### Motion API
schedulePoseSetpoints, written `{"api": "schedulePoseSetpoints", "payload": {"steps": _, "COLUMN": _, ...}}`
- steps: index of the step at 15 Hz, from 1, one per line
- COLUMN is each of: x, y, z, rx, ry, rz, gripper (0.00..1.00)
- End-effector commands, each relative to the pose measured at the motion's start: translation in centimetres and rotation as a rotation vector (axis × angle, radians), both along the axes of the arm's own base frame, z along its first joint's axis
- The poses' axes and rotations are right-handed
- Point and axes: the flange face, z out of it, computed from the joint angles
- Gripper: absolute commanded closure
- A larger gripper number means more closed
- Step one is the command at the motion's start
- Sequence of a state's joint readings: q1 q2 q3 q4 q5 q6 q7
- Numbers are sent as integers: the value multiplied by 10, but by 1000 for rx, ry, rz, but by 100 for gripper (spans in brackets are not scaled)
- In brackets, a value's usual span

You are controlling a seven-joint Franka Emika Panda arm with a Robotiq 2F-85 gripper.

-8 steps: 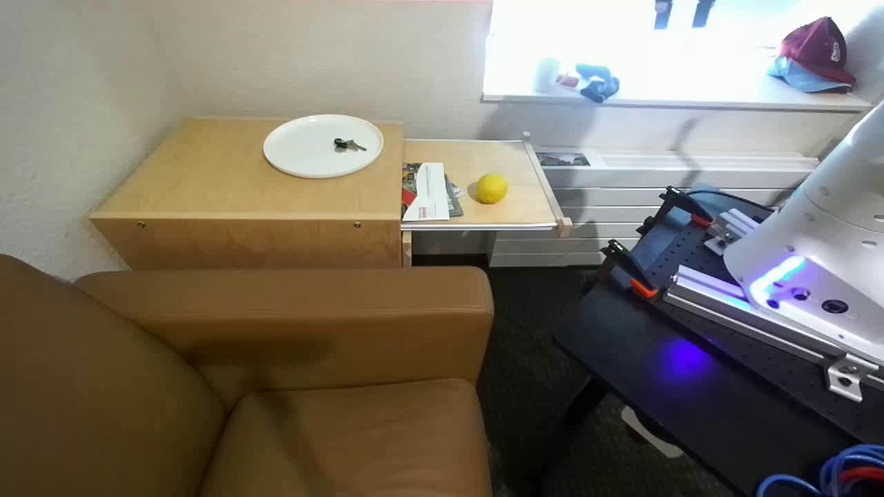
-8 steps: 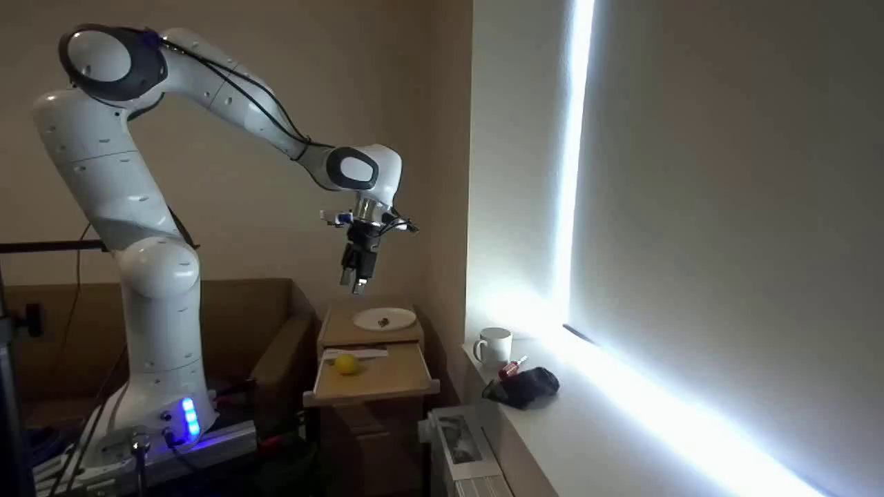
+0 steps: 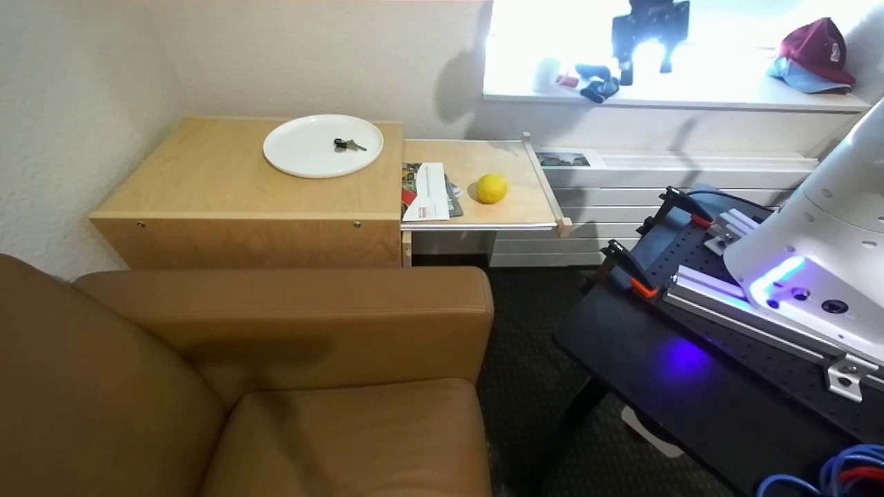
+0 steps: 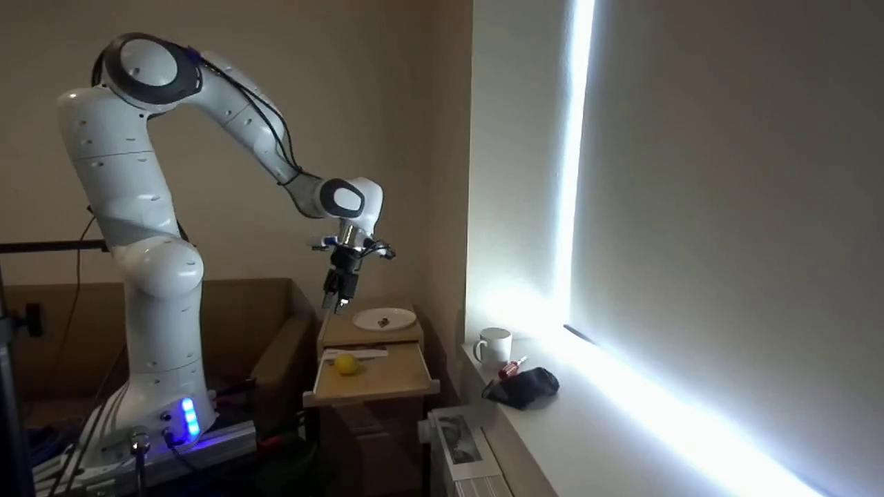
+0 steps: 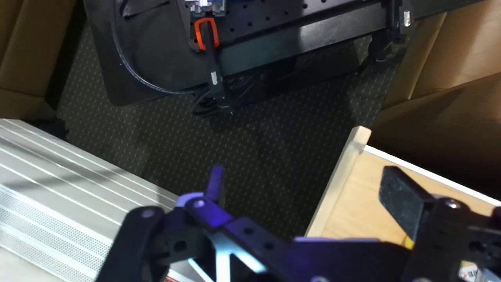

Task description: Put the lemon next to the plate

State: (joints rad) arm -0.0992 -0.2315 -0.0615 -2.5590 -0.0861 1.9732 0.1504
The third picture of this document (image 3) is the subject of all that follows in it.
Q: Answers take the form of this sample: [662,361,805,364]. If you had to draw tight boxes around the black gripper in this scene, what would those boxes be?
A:
[610,0,693,88]

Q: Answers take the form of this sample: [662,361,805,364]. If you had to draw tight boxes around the yellow lemon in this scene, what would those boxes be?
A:
[473,172,512,206]

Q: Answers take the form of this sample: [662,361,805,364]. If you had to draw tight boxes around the white round plate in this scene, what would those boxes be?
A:
[261,111,386,181]

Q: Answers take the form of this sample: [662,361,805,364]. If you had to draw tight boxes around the blue crumpled cloth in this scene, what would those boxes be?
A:
[574,64,622,104]

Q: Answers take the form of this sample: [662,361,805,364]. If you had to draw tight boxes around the wooden pull-out shelf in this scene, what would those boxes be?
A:
[399,133,574,244]

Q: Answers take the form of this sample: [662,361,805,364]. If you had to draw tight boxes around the maroon baseball cap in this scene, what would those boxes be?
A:
[780,13,856,90]

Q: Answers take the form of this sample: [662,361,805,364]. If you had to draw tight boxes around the short silver aluminium bars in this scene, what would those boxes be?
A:
[703,206,765,260]

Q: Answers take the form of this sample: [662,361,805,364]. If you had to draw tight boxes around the white envelope with red print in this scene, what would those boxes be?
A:
[404,159,455,223]

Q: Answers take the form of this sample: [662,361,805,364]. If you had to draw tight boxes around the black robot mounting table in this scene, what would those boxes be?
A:
[553,187,884,497]

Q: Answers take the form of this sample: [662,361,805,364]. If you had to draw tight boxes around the white paper sheet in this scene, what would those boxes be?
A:
[620,404,685,462]

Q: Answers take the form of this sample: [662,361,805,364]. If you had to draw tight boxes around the light wooden cabinet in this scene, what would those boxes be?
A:
[89,114,410,270]

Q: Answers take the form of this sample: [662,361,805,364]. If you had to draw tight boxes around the brown leather armchair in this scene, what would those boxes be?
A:
[0,252,498,497]

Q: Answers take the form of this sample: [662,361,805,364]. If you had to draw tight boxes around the white wall heater unit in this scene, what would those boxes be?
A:
[486,146,823,270]

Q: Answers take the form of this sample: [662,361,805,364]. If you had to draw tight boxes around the black clamp with orange handle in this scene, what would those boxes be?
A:
[658,186,719,235]
[602,239,662,303]

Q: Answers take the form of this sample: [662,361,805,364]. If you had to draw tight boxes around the long aluminium rail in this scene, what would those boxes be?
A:
[661,261,884,404]

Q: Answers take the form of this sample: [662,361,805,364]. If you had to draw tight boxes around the blue coiled cable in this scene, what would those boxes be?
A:
[755,441,884,497]

